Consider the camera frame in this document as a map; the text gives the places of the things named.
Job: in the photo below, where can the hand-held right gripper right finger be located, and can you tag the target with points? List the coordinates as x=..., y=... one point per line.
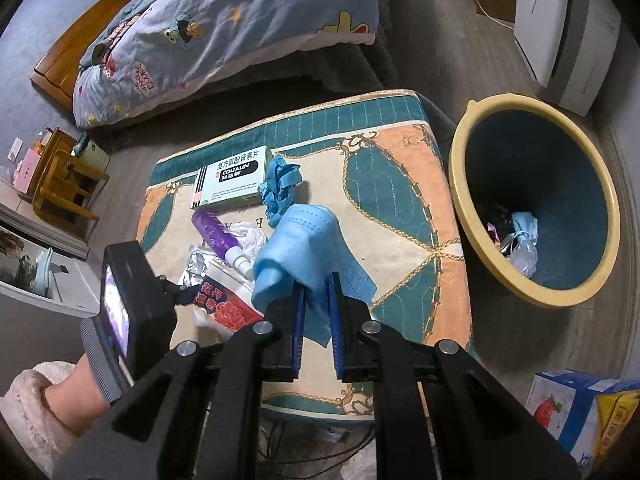
x=334, y=330

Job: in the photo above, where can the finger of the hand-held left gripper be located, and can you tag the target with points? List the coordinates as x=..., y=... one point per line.
x=182, y=294

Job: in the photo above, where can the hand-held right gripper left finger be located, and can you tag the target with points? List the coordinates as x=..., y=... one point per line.
x=301, y=330

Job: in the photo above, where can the silver foil blister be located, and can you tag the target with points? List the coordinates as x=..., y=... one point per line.
x=197, y=265

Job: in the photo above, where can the red-printed white packet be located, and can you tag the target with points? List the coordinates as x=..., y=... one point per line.
x=225, y=310

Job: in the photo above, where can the purple bottle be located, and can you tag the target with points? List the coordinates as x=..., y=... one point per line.
x=215, y=232

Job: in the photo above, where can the white tissue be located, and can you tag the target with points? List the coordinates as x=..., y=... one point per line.
x=250, y=240

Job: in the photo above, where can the blue face mask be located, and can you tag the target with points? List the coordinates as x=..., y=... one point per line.
x=525, y=222
x=300, y=240

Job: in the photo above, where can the white and black medicine box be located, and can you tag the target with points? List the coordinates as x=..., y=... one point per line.
x=230, y=180

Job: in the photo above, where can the blue glove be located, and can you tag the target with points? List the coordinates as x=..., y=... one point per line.
x=280, y=185

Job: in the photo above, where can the pink snack wrapper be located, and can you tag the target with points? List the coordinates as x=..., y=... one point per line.
x=492, y=232

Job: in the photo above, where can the black plastic bag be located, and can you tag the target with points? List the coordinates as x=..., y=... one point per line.
x=507, y=247

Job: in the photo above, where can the clear plastic bag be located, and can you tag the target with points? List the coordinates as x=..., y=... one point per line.
x=522, y=257

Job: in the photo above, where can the teal bin with yellow rim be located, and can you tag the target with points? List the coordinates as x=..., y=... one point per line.
x=550, y=160

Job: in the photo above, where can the person's left forearm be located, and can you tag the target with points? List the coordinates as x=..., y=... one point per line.
x=70, y=395

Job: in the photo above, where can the white cabinet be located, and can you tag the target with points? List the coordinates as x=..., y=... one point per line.
x=75, y=285

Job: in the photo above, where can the wooden nightstand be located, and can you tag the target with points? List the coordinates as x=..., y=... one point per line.
x=60, y=195

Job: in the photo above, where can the patterned quilted cushion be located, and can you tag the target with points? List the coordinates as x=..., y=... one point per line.
x=390, y=200

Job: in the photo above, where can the pink box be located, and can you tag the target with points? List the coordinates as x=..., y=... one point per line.
x=25, y=170

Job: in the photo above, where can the strawberry print cardboard box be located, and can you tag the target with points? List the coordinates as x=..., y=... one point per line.
x=555, y=410

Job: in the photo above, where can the wooden bed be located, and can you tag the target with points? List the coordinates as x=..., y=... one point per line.
x=75, y=45

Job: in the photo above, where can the printed blue duvet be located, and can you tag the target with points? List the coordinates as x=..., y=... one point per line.
x=225, y=25

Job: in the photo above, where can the white air purifier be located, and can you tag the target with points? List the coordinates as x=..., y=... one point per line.
x=545, y=20

